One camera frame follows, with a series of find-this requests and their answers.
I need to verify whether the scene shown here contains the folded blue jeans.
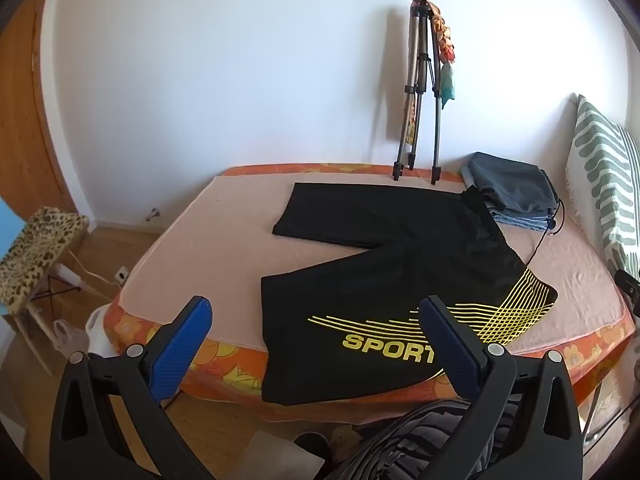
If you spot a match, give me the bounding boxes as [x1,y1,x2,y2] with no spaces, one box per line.
[487,207,551,233]

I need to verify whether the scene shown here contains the white power strip with cable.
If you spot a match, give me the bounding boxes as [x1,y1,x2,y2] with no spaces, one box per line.
[54,250,121,288]

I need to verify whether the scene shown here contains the person's striped trouser leg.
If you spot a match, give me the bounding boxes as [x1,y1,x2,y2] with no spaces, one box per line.
[325,392,526,480]

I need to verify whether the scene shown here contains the pink blanket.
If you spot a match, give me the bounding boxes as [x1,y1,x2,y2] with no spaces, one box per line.
[111,175,636,352]

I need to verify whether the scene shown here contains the grey folded tripod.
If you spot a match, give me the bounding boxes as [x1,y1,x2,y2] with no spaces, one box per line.
[391,0,446,186]

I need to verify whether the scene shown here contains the black drawstring cord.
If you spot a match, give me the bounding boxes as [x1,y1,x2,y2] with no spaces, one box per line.
[525,195,567,272]

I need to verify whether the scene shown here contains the colourful knotted scarf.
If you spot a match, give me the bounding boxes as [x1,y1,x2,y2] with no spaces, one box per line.
[404,0,458,146]

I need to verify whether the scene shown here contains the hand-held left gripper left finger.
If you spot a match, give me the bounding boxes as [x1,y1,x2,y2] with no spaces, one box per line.
[49,296,216,480]

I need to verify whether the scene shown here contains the clear plastic bag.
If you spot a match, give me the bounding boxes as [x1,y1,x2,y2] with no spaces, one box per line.
[52,319,92,357]

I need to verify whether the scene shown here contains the leopard print stool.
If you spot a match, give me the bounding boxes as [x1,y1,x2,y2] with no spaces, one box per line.
[0,206,91,376]

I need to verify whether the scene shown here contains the folded grey pants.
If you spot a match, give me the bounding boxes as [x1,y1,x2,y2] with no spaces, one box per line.
[467,151,558,216]

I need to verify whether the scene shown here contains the green and white patterned pillow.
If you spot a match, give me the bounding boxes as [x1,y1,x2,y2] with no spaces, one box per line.
[565,94,640,281]

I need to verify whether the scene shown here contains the black object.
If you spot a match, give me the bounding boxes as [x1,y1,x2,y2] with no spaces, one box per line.
[615,269,640,317]

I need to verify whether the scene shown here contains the bed with pink cover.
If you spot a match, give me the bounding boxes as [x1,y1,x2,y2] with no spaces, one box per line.
[102,162,640,423]

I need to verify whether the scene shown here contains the black pants with yellow print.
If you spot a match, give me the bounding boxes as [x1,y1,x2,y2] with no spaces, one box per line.
[260,182,560,406]

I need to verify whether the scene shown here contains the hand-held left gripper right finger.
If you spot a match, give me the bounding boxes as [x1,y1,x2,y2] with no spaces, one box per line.
[417,295,586,480]

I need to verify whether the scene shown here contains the grey paper sheet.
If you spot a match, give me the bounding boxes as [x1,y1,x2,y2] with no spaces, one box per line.
[245,430,326,480]

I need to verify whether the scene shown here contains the wooden door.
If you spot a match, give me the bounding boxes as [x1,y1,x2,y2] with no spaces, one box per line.
[0,0,76,221]

